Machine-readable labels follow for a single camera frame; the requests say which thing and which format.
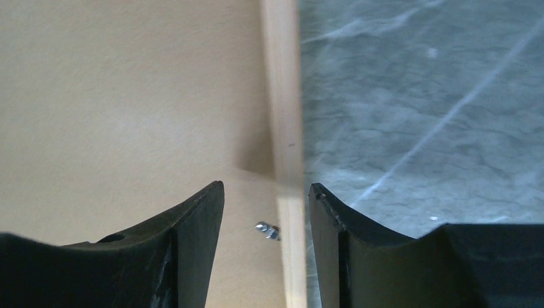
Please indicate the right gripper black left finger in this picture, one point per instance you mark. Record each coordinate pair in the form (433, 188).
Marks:
(164, 261)

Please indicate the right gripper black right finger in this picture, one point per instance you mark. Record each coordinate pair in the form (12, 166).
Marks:
(361, 263)

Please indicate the yellow wooden picture frame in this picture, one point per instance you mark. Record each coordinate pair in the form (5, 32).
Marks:
(280, 27)

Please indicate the brown frame backing board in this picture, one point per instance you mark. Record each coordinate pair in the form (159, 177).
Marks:
(113, 111)

